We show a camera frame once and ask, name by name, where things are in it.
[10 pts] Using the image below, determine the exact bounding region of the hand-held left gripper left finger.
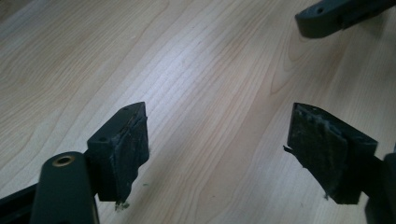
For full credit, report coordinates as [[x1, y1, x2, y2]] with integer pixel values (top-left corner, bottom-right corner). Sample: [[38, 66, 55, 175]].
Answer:
[[87, 102, 149, 203]]

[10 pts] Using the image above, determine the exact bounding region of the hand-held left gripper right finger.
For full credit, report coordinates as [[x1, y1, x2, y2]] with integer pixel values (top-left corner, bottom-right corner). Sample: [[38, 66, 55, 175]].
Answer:
[[283, 102, 379, 205]]

